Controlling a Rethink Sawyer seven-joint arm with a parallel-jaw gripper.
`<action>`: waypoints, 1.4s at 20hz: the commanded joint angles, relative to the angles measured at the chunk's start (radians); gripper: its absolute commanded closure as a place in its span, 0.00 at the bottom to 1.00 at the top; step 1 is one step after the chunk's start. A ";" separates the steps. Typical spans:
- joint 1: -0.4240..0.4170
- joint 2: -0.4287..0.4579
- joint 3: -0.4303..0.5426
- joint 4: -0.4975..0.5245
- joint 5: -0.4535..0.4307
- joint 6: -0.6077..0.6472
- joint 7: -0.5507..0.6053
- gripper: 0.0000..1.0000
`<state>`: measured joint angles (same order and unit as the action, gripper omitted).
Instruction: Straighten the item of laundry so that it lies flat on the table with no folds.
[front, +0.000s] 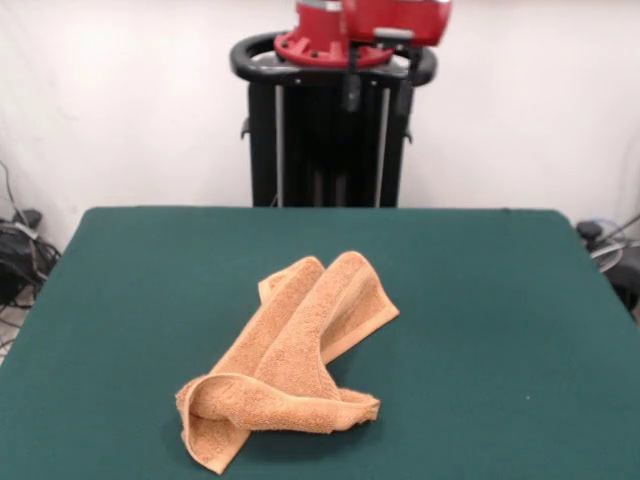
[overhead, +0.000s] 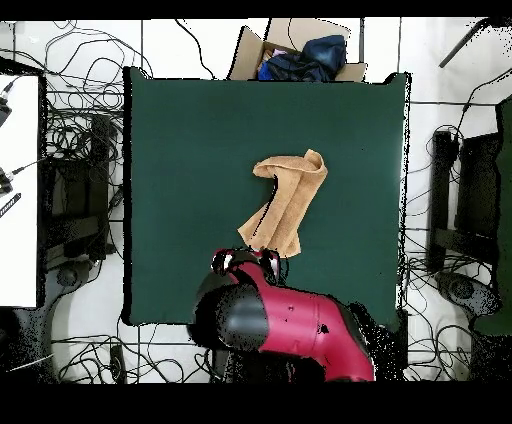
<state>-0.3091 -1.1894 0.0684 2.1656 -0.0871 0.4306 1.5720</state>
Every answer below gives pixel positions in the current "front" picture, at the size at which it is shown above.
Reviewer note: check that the black power adapter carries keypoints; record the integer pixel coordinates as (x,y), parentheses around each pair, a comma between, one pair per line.
(31,216)

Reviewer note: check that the orange terry towel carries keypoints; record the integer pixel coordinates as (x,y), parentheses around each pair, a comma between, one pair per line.
(300,340)

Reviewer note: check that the dark green table cloth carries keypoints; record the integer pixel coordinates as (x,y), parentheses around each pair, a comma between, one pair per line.
(125,300)

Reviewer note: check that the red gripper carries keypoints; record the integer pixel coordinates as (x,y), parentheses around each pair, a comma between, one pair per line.
(400,17)

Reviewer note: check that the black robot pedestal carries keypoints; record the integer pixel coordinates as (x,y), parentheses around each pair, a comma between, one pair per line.
(325,150)

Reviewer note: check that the small black device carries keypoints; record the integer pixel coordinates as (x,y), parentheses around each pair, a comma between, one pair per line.
(590,229)

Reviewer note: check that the black bulky object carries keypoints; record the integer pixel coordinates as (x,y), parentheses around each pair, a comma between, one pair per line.
(627,285)

